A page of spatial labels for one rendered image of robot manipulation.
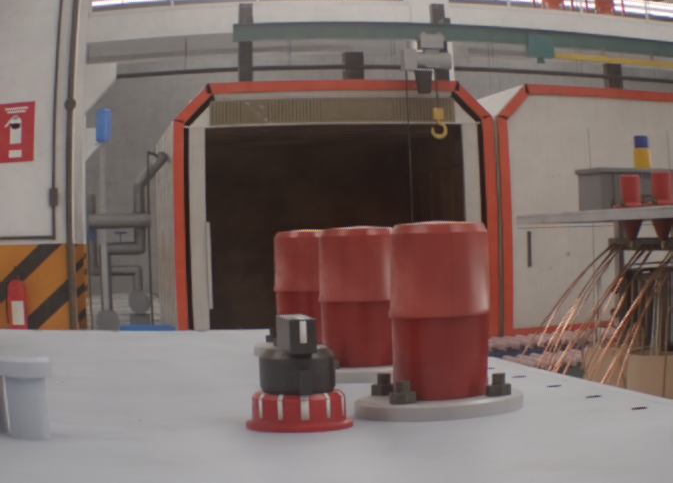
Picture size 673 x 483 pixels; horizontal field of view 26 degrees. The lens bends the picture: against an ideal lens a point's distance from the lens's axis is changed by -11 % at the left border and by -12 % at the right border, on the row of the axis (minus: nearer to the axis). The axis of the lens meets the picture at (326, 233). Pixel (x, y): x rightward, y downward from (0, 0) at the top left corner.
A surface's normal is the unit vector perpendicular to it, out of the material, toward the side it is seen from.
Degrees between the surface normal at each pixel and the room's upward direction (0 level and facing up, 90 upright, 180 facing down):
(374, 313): 90
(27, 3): 90
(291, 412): 88
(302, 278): 89
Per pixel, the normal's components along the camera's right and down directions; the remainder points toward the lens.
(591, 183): -0.97, 0.00
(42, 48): 0.15, 0.00
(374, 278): 0.39, -0.04
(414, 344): -0.55, 0.02
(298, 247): -0.19, -0.02
